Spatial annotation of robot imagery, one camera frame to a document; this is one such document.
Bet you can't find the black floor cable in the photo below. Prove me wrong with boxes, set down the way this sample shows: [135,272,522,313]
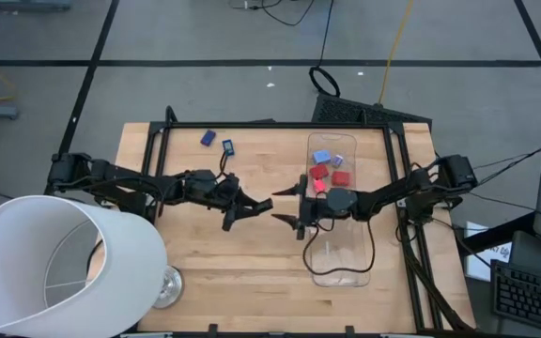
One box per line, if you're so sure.
[229,0,317,27]

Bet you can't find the clear plastic tray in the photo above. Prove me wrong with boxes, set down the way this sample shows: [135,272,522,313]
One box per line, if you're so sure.
[308,201,372,288]
[305,131,360,206]

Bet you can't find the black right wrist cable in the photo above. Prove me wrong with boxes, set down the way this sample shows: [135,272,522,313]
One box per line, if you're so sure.
[301,216,377,276]

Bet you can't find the dark grey case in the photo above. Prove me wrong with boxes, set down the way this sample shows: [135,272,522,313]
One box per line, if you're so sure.
[508,229,541,283]

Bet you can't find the black coiled cable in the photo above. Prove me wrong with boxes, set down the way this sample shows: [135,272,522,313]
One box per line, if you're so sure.
[308,0,343,99]

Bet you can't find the white paper sheet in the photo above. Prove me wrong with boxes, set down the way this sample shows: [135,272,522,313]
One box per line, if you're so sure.
[465,220,512,283]

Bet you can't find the black stand leg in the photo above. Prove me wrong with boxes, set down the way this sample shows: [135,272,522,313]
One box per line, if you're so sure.
[457,210,535,257]

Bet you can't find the black keyboard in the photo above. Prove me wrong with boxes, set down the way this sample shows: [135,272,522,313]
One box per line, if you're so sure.
[490,259,541,335]

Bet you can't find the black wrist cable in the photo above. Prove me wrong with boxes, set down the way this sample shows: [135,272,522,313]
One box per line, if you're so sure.
[217,148,235,178]
[301,216,377,276]

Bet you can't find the black mesh panel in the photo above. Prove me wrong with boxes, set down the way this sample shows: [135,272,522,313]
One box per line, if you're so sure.
[311,92,434,128]

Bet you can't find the white lampshade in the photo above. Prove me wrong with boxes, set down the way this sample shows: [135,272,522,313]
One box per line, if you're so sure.
[0,194,169,338]

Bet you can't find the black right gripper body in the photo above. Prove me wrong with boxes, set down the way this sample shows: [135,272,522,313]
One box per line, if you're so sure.
[295,173,331,241]

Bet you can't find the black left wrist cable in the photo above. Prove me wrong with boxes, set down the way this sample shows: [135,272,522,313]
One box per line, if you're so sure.
[217,148,235,178]

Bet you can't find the black aluminium table frame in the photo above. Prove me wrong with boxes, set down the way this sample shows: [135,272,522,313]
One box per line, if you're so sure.
[139,105,477,336]

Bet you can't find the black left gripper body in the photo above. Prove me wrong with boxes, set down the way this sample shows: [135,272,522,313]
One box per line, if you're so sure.
[211,172,253,233]

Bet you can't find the glass lamp base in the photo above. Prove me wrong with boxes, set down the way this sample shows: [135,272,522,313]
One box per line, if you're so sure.
[152,265,184,311]

